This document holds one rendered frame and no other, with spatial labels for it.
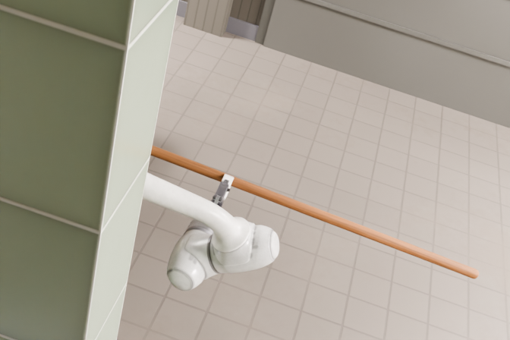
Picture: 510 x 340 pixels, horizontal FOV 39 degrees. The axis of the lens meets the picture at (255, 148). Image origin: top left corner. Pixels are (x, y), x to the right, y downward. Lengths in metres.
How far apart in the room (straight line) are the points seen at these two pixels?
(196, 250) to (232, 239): 0.12
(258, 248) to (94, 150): 1.30
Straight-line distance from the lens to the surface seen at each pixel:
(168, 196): 1.68
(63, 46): 0.45
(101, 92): 0.46
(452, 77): 5.33
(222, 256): 1.78
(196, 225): 1.93
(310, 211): 2.16
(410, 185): 4.46
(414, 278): 3.85
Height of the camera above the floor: 2.46
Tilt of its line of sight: 35 degrees down
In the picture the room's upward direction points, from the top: 16 degrees clockwise
